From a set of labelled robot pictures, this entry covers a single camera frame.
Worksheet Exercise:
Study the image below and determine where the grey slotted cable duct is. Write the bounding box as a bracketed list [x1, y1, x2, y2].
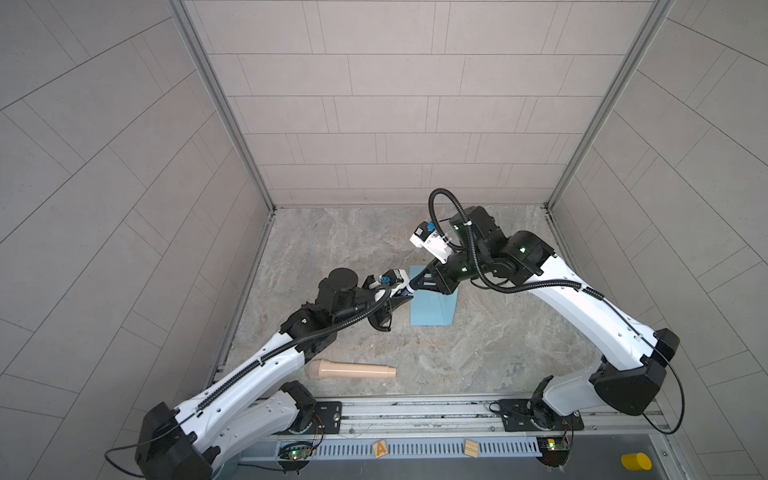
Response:
[239, 436, 544, 462]

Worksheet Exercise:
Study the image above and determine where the right circuit board with wires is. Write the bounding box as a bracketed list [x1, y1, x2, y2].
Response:
[536, 437, 571, 468]

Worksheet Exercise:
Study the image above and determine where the beige plastic toy microphone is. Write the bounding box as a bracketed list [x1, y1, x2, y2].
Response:
[309, 359, 397, 379]

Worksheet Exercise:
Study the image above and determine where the circuit board with wires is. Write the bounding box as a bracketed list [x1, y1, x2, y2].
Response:
[277, 441, 314, 461]
[536, 437, 571, 468]

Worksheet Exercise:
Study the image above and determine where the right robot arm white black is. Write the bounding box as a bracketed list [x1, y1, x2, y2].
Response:
[409, 188, 680, 430]

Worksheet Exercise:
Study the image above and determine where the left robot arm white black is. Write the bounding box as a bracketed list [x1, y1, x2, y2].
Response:
[127, 268, 413, 479]

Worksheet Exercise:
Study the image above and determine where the wooden letter A block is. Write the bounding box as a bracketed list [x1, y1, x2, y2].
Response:
[373, 440, 389, 459]

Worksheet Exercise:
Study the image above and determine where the teal paper envelope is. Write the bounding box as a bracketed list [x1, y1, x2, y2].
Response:
[410, 274, 458, 326]

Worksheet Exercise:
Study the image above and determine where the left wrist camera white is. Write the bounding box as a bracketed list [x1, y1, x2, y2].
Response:
[378, 269, 411, 297]

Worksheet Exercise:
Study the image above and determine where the left circuit board with wires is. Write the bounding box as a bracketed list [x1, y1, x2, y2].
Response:
[277, 441, 314, 461]

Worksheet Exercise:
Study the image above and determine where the plain wooden block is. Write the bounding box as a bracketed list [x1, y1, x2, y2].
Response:
[463, 439, 480, 459]

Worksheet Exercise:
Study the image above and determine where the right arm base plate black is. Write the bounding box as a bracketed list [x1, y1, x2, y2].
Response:
[488, 399, 585, 432]

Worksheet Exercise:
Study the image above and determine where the yellow cylinder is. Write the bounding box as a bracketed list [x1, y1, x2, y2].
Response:
[621, 452, 653, 472]

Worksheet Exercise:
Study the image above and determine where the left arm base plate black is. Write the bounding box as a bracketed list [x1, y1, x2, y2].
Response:
[287, 401, 342, 435]

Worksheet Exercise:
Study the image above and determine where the aluminium mounting rail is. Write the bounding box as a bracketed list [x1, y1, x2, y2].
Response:
[173, 391, 673, 444]

